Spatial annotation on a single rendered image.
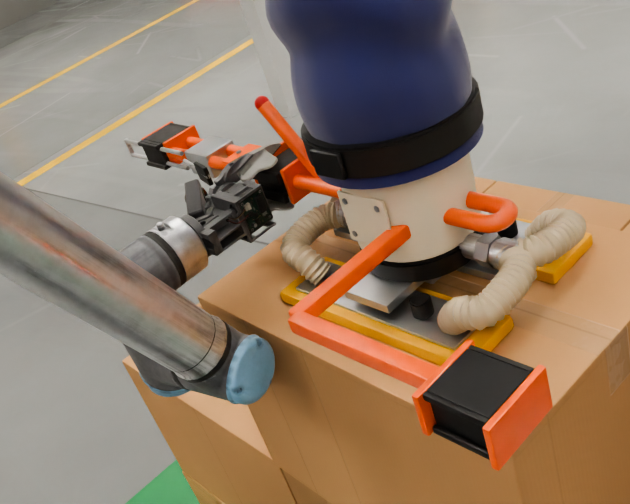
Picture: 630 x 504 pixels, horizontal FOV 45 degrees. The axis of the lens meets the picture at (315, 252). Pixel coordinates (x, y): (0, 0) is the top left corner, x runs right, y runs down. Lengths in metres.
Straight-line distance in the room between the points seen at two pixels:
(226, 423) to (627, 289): 0.89
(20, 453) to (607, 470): 2.12
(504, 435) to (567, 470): 0.29
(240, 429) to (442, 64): 0.93
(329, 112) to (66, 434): 2.05
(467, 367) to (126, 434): 2.00
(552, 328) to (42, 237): 0.59
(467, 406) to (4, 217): 0.46
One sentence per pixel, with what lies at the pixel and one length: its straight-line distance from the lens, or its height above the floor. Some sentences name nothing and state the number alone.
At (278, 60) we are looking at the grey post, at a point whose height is 0.33.
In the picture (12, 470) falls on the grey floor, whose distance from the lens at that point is 2.77.
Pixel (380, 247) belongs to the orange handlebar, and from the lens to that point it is 0.93.
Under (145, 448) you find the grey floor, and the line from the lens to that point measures 2.53.
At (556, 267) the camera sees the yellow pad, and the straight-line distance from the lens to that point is 1.04.
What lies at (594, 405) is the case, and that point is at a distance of 0.96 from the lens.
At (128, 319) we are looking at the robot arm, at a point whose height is 1.13.
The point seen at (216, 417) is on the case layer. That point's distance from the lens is 1.63.
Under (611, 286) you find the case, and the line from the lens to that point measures 1.03.
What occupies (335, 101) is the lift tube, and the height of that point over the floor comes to 1.27.
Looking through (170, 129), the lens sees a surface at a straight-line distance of 1.49.
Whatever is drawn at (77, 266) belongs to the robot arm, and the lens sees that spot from 0.83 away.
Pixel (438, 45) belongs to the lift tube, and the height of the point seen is 1.29.
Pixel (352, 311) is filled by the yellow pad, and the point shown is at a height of 0.96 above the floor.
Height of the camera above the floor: 1.57
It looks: 31 degrees down
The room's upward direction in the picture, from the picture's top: 19 degrees counter-clockwise
